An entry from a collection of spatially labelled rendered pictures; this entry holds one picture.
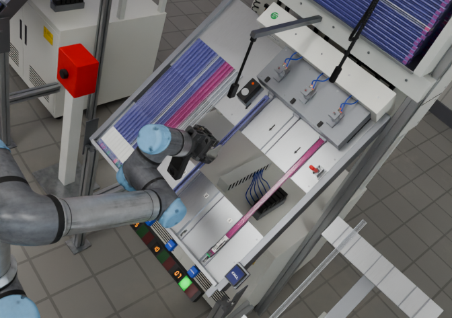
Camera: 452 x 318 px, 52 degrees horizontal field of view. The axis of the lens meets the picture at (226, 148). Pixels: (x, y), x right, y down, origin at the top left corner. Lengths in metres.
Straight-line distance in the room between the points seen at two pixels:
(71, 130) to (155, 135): 1.07
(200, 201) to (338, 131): 0.47
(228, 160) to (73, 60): 0.72
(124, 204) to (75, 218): 0.13
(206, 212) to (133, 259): 0.87
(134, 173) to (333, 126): 0.58
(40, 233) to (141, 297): 1.29
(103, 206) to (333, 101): 0.73
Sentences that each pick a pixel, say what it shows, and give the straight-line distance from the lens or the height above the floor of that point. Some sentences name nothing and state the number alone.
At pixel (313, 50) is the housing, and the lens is 1.44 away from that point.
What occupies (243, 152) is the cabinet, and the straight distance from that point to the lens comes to 1.96.
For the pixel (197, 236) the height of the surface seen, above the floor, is 0.75.
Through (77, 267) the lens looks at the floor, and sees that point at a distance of 2.21.
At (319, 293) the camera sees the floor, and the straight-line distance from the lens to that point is 2.48.
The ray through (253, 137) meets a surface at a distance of 1.46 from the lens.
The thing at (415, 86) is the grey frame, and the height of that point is 1.35.
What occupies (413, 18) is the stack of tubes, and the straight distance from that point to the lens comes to 1.29.
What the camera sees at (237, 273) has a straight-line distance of 1.36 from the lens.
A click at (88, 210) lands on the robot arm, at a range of 0.98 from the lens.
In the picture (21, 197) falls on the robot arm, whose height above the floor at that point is 1.19.
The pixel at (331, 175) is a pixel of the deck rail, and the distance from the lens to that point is 1.38.
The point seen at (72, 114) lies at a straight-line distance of 2.11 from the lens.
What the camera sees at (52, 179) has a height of 0.01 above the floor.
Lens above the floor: 1.90
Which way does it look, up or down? 41 degrees down
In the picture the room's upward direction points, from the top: 23 degrees clockwise
